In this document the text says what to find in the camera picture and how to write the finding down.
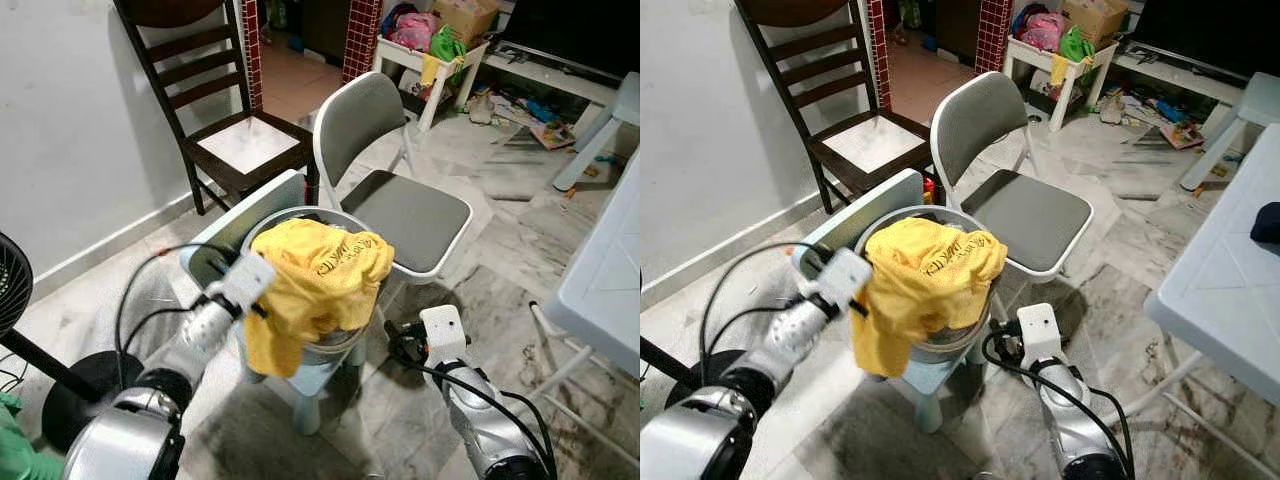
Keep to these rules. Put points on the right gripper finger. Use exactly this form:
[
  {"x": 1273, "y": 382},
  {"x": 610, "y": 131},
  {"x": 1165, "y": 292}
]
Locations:
[
  {"x": 395, "y": 331},
  {"x": 992, "y": 328},
  {"x": 994, "y": 350},
  {"x": 398, "y": 352}
]

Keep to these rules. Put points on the yellow shirt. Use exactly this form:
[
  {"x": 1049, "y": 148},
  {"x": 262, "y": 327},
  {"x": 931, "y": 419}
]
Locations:
[
  {"x": 320, "y": 280},
  {"x": 930, "y": 280}
]

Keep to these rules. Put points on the navy blue garment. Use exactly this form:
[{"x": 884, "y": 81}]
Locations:
[{"x": 1268, "y": 222}]

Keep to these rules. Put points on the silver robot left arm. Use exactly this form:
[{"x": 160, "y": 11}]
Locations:
[
  {"x": 690, "y": 450},
  {"x": 120, "y": 445}
]

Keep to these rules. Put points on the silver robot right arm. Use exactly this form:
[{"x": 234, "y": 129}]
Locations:
[
  {"x": 1080, "y": 430},
  {"x": 490, "y": 430}
]

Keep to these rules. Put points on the round metal basin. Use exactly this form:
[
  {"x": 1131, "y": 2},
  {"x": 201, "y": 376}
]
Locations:
[
  {"x": 950, "y": 350},
  {"x": 340, "y": 345}
]

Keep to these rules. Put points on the light blue child chair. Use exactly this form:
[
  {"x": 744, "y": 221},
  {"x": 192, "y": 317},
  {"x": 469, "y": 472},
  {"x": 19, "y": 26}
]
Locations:
[
  {"x": 250, "y": 215},
  {"x": 860, "y": 215}
]

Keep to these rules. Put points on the black standing fan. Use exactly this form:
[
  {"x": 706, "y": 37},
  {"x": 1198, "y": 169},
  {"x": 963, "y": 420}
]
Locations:
[
  {"x": 90, "y": 390},
  {"x": 665, "y": 358}
]

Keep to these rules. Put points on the white folding table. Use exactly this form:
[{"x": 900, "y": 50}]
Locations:
[
  {"x": 610, "y": 290},
  {"x": 1220, "y": 280}
]

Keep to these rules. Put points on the children picture book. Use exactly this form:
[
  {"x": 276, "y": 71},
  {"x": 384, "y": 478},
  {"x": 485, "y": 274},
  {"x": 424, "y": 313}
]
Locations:
[
  {"x": 552, "y": 135},
  {"x": 1182, "y": 134}
]

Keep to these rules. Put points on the yellow cloth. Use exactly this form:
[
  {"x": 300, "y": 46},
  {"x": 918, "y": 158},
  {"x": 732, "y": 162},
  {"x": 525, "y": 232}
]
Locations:
[
  {"x": 1059, "y": 70},
  {"x": 429, "y": 70}
]

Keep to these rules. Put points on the green ribbed plastic container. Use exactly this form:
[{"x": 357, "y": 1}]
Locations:
[{"x": 20, "y": 450}]

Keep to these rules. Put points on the white side table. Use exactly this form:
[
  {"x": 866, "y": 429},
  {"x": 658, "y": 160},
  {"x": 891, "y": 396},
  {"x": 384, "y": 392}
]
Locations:
[
  {"x": 1030, "y": 50},
  {"x": 400, "y": 50}
]

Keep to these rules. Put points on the green cloth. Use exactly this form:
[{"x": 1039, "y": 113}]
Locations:
[
  {"x": 1077, "y": 42},
  {"x": 448, "y": 42}
]

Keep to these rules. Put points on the pink bag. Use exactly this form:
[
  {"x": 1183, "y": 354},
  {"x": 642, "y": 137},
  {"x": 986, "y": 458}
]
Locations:
[
  {"x": 1042, "y": 30},
  {"x": 415, "y": 30}
]

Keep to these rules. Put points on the dark wooden chair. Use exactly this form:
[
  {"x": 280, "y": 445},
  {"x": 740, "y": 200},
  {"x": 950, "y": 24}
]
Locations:
[
  {"x": 170, "y": 10},
  {"x": 790, "y": 10}
]

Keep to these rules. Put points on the cardboard box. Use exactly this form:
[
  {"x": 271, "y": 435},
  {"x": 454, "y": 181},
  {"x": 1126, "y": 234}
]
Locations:
[
  {"x": 465, "y": 15},
  {"x": 1095, "y": 15}
]

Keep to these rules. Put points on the black television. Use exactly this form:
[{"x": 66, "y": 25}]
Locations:
[
  {"x": 1210, "y": 30},
  {"x": 580, "y": 30}
]

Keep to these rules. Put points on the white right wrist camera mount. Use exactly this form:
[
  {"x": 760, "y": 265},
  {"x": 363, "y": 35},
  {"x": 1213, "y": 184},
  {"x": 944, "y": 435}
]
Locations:
[
  {"x": 1038, "y": 330},
  {"x": 443, "y": 330}
]

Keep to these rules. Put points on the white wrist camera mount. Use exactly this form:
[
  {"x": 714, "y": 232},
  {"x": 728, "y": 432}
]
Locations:
[
  {"x": 245, "y": 282},
  {"x": 443, "y": 330},
  {"x": 1038, "y": 330},
  {"x": 843, "y": 275}
]

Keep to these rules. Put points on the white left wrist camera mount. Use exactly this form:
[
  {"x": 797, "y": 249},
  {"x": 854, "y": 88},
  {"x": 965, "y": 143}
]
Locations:
[
  {"x": 245, "y": 282},
  {"x": 843, "y": 275}
]

